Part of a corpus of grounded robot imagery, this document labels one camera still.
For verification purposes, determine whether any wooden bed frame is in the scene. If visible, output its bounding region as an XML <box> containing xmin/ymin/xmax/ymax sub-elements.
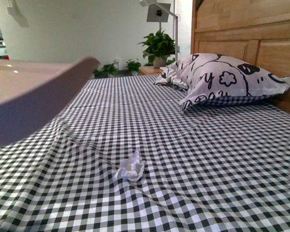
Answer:
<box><xmin>191</xmin><ymin>0</ymin><xmax>290</xmax><ymax>113</ymax></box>

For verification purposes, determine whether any large potted green plant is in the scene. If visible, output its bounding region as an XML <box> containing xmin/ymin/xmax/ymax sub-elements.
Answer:
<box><xmin>138</xmin><ymin>30</ymin><xmax>175</xmax><ymax>68</ymax></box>

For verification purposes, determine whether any white paper ball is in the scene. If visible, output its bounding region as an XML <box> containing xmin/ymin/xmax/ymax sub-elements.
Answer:
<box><xmin>115</xmin><ymin>149</ymin><xmax>145</xmax><ymax>182</ymax></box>

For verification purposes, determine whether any black white checkered bed sheet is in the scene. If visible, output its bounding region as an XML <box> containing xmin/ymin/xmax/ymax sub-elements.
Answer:
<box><xmin>0</xmin><ymin>76</ymin><xmax>290</xmax><ymax>232</ymax></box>

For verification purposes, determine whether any small potted plant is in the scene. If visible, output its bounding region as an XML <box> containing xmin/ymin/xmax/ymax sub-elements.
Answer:
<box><xmin>126</xmin><ymin>59</ymin><xmax>141</xmax><ymax>76</ymax></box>
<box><xmin>93</xmin><ymin>63</ymin><xmax>118</xmax><ymax>77</ymax></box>

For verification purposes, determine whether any far wooden nightstand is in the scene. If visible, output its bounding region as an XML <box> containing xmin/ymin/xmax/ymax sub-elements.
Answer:
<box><xmin>139</xmin><ymin>66</ymin><xmax>166</xmax><ymax>75</ymax></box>

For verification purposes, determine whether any beige plastic dustpan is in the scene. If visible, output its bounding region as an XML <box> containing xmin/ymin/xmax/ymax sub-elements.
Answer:
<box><xmin>0</xmin><ymin>57</ymin><xmax>100</xmax><ymax>146</ymax></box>

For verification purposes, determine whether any white floor lamp stand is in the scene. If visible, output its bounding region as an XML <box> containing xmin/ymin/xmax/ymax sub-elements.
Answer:
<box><xmin>138</xmin><ymin>0</ymin><xmax>181</xmax><ymax>61</ymax></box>

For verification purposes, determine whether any white cartoon print pillow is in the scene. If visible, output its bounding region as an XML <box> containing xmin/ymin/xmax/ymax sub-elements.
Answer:
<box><xmin>154</xmin><ymin>53</ymin><xmax>290</xmax><ymax>111</ymax></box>

